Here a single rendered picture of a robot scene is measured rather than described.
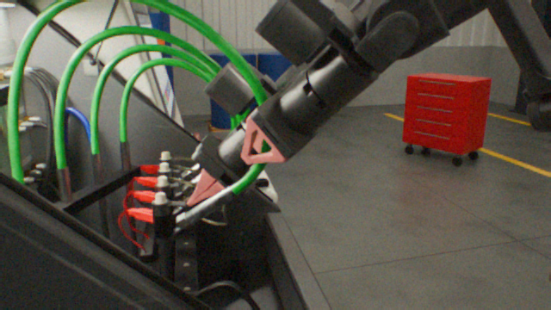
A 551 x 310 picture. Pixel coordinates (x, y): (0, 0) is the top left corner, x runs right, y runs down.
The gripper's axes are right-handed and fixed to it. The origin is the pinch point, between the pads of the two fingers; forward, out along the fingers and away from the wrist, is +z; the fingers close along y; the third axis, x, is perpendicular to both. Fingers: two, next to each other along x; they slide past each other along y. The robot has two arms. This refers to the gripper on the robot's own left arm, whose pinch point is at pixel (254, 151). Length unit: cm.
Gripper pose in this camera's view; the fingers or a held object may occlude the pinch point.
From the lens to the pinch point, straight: 58.5
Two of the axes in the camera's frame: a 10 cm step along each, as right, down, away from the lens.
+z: -5.7, 4.7, 6.7
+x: 6.6, 7.5, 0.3
